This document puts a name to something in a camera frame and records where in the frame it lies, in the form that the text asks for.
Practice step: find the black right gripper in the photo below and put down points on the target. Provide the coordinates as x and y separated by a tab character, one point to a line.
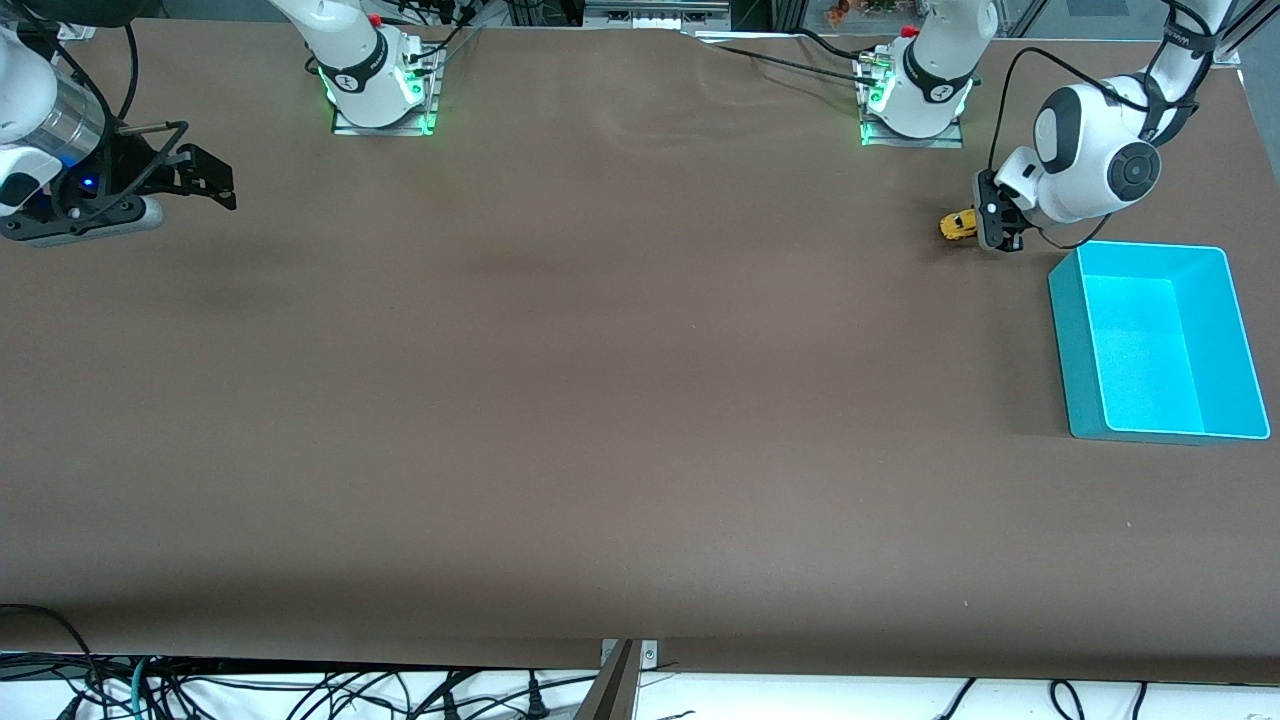
128	163

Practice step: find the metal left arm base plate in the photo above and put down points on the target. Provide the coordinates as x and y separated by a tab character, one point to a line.
950	141

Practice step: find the aluminium frame profile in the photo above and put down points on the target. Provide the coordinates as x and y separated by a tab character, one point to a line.
78	30
1255	25

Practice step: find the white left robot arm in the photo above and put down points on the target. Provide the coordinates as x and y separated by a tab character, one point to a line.
1090	150

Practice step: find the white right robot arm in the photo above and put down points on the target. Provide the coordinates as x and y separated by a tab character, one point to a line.
360	60

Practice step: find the dark metal support leg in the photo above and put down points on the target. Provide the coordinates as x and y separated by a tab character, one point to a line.
610	695

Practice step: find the small orange background object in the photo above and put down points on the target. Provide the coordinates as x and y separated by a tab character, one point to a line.
838	10

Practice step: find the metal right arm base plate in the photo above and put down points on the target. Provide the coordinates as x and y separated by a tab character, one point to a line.
345	127

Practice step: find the grey background equipment box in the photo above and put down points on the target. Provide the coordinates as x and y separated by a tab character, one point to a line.
650	15

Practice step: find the yellow toy beetle car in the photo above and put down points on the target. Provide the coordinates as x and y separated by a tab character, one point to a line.
952	226

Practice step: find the silver table edge bracket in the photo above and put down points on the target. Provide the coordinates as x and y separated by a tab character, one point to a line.
650	655

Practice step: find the teal plastic storage bin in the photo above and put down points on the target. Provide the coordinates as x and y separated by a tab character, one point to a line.
1150	350

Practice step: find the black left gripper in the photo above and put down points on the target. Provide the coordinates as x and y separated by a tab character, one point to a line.
1012	238

